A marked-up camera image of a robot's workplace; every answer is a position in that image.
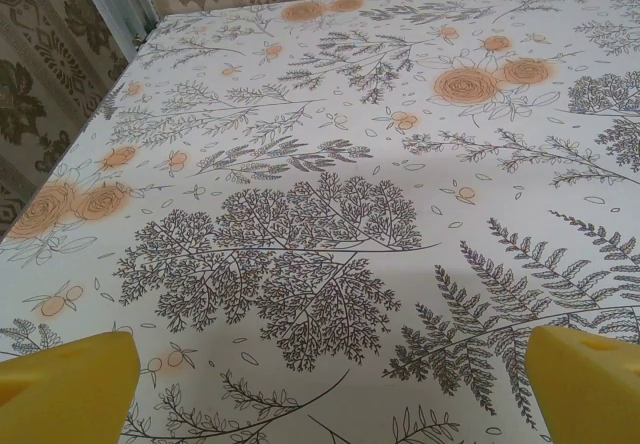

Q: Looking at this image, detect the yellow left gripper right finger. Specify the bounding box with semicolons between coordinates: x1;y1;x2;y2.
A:
524;324;640;444

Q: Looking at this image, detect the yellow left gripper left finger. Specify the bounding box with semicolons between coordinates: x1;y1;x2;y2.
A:
0;330;141;444

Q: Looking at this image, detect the floral printed tablecloth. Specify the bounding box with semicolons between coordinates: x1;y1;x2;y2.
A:
0;0;640;444

